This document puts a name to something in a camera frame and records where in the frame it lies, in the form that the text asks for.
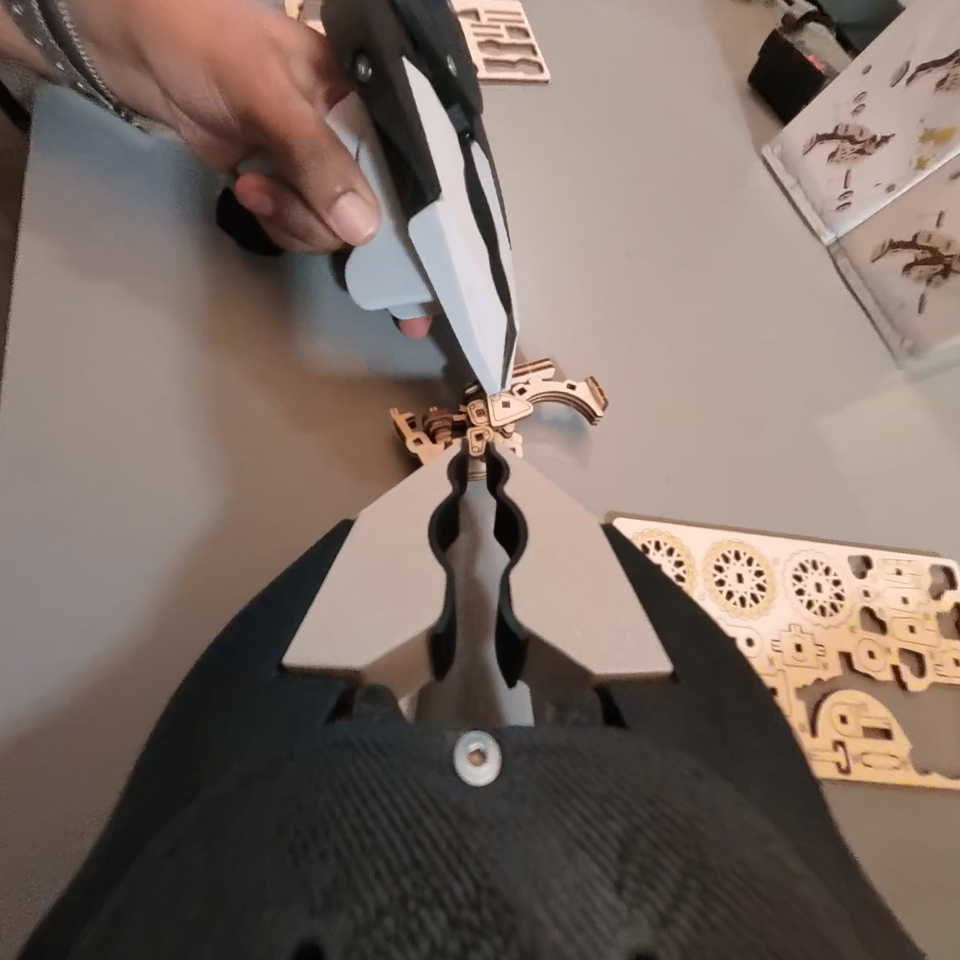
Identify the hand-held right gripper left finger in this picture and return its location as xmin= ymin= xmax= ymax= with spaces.
xmin=281 ymin=446 xmax=460 ymax=717

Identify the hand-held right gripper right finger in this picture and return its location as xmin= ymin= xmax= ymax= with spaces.
xmin=486 ymin=447 xmax=674 ymax=725

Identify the puzzle instruction booklet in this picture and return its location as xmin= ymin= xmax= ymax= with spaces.
xmin=761 ymin=0 xmax=960 ymax=369

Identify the small black box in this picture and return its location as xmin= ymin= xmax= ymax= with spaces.
xmin=747 ymin=22 xmax=852 ymax=125

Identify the wooden gear parts sheet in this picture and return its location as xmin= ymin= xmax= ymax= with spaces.
xmin=603 ymin=513 xmax=960 ymax=792

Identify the wooden puzzle model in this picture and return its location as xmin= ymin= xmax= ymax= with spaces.
xmin=390 ymin=358 xmax=609 ymax=460

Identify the person's left hand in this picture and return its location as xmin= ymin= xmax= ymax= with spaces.
xmin=90 ymin=0 xmax=435 ymax=340

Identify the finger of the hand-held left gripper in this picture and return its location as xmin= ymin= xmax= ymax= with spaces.
xmin=466 ymin=133 xmax=520 ymax=378
xmin=403 ymin=58 xmax=513 ymax=396

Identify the silver mesh wristwatch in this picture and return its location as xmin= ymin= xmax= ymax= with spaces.
xmin=22 ymin=0 xmax=145 ymax=127

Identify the partly emptied wooden parts sheet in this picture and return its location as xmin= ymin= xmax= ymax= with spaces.
xmin=285 ymin=0 xmax=552 ymax=85

